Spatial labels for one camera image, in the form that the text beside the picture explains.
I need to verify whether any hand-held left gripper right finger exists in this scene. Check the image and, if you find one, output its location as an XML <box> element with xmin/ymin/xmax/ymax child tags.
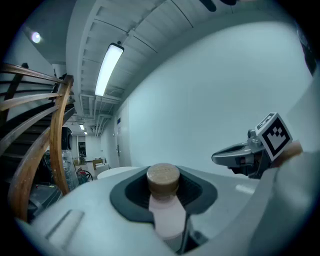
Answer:
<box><xmin>177</xmin><ymin>165</ymin><xmax>261</xmax><ymax>255</ymax></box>

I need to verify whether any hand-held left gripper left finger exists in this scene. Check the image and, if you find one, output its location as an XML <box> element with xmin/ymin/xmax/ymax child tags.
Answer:
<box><xmin>14</xmin><ymin>166</ymin><xmax>176</xmax><ymax>256</ymax></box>

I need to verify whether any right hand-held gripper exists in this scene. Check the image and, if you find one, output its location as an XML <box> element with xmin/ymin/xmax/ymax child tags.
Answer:
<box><xmin>211</xmin><ymin>112</ymin><xmax>294</xmax><ymax>180</ymax></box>

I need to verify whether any small tan round object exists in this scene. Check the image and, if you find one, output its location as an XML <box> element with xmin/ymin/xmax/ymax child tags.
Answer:
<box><xmin>146</xmin><ymin>162</ymin><xmax>187</xmax><ymax>251</ymax></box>

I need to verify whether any person's right forearm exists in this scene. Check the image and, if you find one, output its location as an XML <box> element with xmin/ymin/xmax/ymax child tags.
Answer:
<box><xmin>276</xmin><ymin>140</ymin><xmax>304</xmax><ymax>169</ymax></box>

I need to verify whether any red fire extinguisher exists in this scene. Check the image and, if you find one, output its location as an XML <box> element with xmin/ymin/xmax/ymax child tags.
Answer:
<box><xmin>76</xmin><ymin>166</ymin><xmax>94</xmax><ymax>181</ymax></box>

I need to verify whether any plastic-wrapped pallet load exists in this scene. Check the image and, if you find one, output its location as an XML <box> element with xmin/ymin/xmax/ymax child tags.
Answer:
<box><xmin>61</xmin><ymin>148</ymin><xmax>80</xmax><ymax>191</ymax></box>

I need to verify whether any black plastic case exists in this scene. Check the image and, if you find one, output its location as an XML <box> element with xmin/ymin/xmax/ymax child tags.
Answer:
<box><xmin>27</xmin><ymin>183</ymin><xmax>63</xmax><ymax>219</ymax></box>

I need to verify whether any black speaker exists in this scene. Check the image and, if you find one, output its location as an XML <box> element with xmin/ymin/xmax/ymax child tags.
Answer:
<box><xmin>61</xmin><ymin>126</ymin><xmax>74</xmax><ymax>151</ymax></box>

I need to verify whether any white door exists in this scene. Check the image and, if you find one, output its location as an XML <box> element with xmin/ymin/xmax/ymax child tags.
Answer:
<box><xmin>115</xmin><ymin>99</ymin><xmax>131</xmax><ymax>169</ymax></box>

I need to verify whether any wooden stair railing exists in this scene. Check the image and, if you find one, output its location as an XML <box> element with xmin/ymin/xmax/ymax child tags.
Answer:
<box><xmin>0</xmin><ymin>62</ymin><xmax>76</xmax><ymax>223</ymax></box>

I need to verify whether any long ceiling light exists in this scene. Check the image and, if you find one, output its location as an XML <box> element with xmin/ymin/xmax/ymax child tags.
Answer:
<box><xmin>94</xmin><ymin>42</ymin><xmax>125</xmax><ymax>97</ymax></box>

